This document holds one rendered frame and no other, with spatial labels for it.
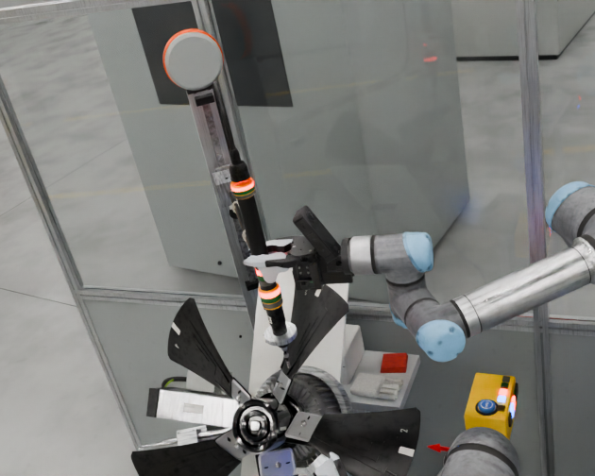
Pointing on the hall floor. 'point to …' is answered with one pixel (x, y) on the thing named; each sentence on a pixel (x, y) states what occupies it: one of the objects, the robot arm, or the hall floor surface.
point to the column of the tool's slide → (216, 192)
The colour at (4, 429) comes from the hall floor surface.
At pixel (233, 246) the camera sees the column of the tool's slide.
